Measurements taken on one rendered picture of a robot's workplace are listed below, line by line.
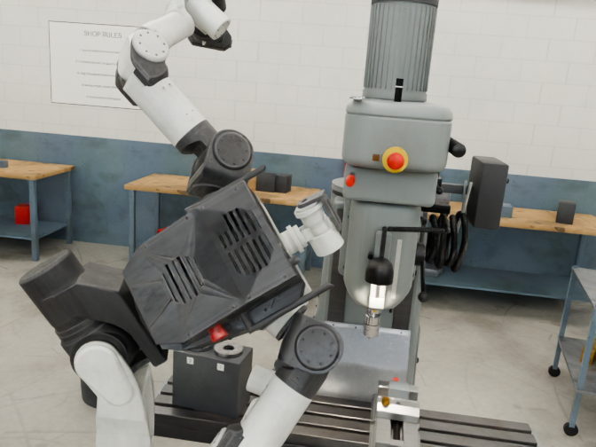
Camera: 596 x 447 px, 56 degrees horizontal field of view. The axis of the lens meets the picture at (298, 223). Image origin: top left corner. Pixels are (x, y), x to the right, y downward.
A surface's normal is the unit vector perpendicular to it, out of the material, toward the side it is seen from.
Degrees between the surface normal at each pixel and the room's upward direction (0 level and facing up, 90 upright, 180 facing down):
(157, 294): 75
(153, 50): 54
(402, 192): 90
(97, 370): 90
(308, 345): 65
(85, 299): 90
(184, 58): 90
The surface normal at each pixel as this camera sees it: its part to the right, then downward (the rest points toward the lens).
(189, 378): -0.27, 0.22
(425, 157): -0.04, 0.24
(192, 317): -0.32, -0.06
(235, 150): 0.43, -0.26
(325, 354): -0.09, -0.21
